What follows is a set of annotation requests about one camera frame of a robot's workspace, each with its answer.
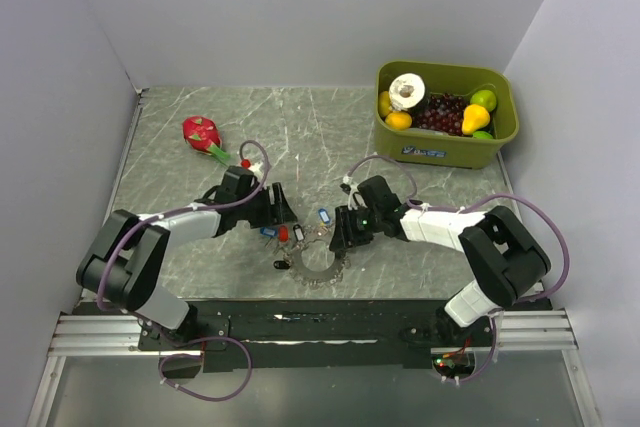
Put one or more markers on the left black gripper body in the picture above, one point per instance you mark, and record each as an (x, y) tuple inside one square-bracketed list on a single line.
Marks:
[(260, 212)]

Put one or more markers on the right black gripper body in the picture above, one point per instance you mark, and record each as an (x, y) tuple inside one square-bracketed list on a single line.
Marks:
[(362, 223)]

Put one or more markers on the red key tag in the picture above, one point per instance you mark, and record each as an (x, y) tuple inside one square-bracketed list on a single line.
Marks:
[(283, 233)]

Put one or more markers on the black key fob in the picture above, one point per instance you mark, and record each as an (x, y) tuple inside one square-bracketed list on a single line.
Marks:
[(281, 265)]

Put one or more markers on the red dragon fruit toy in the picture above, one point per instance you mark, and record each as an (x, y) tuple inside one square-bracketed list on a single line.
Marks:
[(202, 135)]

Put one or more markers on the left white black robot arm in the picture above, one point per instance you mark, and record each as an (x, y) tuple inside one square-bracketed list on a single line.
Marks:
[(123, 263)]

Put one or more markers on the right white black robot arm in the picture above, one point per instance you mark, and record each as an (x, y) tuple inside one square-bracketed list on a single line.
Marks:
[(505, 259)]

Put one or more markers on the loose blue key tag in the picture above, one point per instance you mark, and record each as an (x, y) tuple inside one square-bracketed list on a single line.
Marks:
[(272, 233)]

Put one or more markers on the black key tag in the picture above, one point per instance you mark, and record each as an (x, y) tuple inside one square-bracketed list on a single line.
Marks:
[(299, 233)]

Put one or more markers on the olive green plastic bin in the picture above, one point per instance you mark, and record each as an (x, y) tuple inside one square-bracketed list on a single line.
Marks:
[(421, 146)]

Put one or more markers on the orange fruit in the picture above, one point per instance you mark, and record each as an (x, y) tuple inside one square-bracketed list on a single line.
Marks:
[(399, 121)]

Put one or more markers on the yellow lemon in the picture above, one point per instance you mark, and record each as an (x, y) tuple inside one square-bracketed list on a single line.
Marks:
[(384, 104)]

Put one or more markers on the dark red grapes bunch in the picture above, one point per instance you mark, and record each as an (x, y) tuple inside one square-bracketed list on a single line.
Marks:
[(440, 113)]

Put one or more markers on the small green fruit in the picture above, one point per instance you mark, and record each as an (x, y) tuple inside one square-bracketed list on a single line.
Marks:
[(480, 134)]

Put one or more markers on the yellow pear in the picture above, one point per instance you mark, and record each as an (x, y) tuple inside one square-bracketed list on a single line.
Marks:
[(475, 117)]

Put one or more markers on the green lime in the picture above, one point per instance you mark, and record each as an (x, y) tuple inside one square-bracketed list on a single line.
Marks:
[(485, 98)]

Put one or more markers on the blue key tag on ring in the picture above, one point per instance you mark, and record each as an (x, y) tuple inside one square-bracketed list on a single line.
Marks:
[(324, 216)]

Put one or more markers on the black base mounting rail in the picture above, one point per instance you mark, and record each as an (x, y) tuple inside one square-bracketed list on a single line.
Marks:
[(231, 334)]

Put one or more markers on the aluminium frame rail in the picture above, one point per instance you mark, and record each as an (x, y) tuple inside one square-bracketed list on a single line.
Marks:
[(80, 336)]

